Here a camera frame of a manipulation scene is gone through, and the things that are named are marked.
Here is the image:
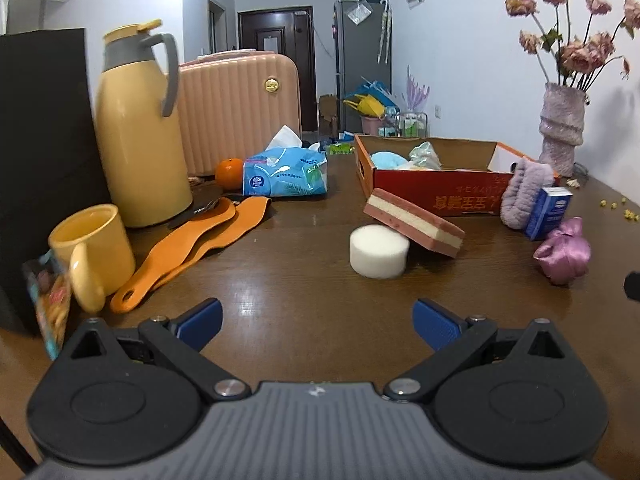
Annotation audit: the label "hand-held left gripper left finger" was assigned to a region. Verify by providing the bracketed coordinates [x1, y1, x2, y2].
[62, 298, 252, 403]

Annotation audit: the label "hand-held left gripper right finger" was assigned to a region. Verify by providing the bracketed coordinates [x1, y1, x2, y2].
[383, 298, 577, 404]

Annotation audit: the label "white round sponge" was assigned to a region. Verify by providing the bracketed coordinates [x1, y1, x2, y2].
[349, 225, 411, 279]

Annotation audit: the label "pink and cream layered sponge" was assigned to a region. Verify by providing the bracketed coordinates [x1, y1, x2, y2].
[364, 187, 466, 259]

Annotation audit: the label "small blue carton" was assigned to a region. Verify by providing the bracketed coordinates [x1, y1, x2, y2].
[524, 186, 574, 242]

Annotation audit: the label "red cardboard box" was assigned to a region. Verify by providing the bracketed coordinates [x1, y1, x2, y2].
[354, 134, 561, 217]

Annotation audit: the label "fuzzy purple headband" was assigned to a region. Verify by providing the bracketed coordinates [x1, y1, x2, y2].
[500, 156, 556, 231]

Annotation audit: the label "clear plastic bag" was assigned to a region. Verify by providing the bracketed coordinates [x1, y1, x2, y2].
[407, 141, 443, 171]

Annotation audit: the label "blue plush toy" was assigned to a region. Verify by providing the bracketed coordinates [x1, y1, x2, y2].
[370, 151, 410, 170]

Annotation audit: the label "orange spatulas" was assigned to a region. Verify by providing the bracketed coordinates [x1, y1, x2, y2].
[110, 196, 237, 314]

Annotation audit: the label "scattered yellow flower buds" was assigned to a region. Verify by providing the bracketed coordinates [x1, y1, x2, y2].
[597, 196, 640, 223]

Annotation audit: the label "yellow mug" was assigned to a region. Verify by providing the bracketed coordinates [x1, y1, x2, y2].
[48, 203, 137, 313]

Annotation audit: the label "tangerine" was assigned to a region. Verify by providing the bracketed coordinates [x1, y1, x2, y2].
[215, 158, 247, 191]

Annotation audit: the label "blue snack packet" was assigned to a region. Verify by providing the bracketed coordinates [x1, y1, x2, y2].
[22, 252, 73, 361]

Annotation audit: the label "blue tissue pack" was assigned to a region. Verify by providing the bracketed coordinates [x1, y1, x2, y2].
[242, 125, 329, 197]

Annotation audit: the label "yellow thermos jug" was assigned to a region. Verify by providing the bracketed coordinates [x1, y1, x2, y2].
[94, 20, 195, 229]

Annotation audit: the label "pink textured vase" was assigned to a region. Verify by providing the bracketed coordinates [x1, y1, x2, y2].
[538, 81, 587, 178]

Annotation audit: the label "pink ribbed suitcase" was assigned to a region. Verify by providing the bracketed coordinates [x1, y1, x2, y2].
[177, 50, 303, 178]

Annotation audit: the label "black paper bag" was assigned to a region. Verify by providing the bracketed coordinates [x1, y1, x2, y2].
[0, 0, 112, 337]

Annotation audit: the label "purple coral decoration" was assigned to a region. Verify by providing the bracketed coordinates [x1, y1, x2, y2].
[404, 65, 431, 111]

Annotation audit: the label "brown cardboard box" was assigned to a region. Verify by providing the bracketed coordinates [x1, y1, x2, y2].
[318, 94, 338, 137]

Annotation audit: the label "dried pink roses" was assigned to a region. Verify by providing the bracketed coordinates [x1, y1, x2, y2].
[505, 0, 640, 93]

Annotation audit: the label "grey refrigerator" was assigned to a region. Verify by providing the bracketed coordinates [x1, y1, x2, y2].
[333, 0, 393, 133]

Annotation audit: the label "dark brown door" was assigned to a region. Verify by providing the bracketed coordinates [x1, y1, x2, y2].
[237, 7, 318, 133]

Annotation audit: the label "white folded umbrella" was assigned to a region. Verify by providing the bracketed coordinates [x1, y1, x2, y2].
[377, 0, 392, 65]

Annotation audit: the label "clear pouch with papers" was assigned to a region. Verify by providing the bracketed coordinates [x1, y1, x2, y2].
[345, 0, 373, 25]

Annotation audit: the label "wire basket with bottles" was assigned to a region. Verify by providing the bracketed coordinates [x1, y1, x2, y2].
[382, 110, 428, 138]

